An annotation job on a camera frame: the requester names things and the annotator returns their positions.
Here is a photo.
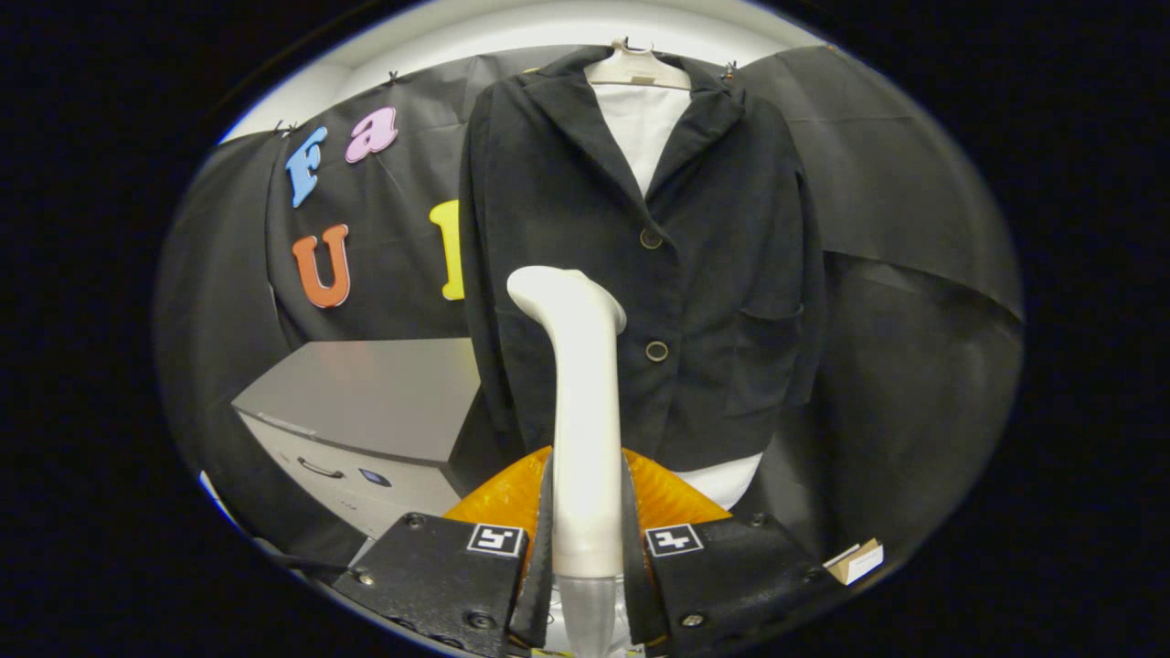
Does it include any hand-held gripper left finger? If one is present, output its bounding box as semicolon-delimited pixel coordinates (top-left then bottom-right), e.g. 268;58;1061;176
329;446;556;658

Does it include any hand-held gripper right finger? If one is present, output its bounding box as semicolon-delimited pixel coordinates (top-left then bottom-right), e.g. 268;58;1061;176
622;448;842;658

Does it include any white garment steamer with hose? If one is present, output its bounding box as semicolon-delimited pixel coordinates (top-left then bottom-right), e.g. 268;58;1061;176
507;265;628;657

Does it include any black button jacket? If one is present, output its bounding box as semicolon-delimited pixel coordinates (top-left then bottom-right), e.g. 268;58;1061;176
457;46;828;472

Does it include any small cardboard box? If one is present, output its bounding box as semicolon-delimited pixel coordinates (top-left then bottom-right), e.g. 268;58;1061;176
823;537;886;586

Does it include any grey drawer cabinet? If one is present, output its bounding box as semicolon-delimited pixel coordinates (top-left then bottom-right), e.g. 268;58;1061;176
231;338;485;540

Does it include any black backdrop cloth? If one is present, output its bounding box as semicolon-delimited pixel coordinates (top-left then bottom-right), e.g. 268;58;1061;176
154;44;1025;568

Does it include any white mannequin on stand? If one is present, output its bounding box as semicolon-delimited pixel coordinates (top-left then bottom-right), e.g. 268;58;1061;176
585;38;764;511

